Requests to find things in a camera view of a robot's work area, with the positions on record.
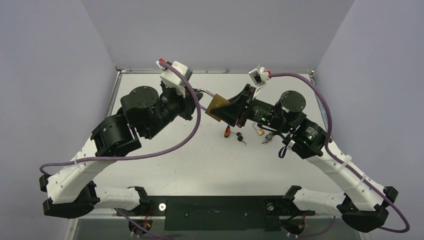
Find orange black padlock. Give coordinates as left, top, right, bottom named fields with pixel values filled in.
left=224, top=125, right=231, bottom=138

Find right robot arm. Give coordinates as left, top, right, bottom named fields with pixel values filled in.
left=206, top=84, right=398, bottom=233

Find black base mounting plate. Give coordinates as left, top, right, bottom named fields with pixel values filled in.
left=123, top=195, right=315, bottom=231

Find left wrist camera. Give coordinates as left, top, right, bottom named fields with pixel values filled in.
left=156, top=58, right=193, bottom=98

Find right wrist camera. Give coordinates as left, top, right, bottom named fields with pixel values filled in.
left=248, top=65, right=271, bottom=99

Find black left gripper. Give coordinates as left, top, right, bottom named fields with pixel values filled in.
left=150, top=82, right=210, bottom=142

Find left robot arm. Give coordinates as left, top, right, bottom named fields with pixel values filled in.
left=39, top=86, right=203, bottom=219

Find small brass padlock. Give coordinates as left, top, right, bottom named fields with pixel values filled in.
left=252, top=123, right=265, bottom=136

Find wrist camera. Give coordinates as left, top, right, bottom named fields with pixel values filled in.
left=156, top=58, right=193, bottom=98
left=248, top=65, right=271, bottom=99

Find large brass padlock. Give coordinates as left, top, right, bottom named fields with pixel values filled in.
left=194, top=88, right=229, bottom=122

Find black keys of orange padlock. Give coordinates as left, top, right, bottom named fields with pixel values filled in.
left=231, top=132, right=247, bottom=146

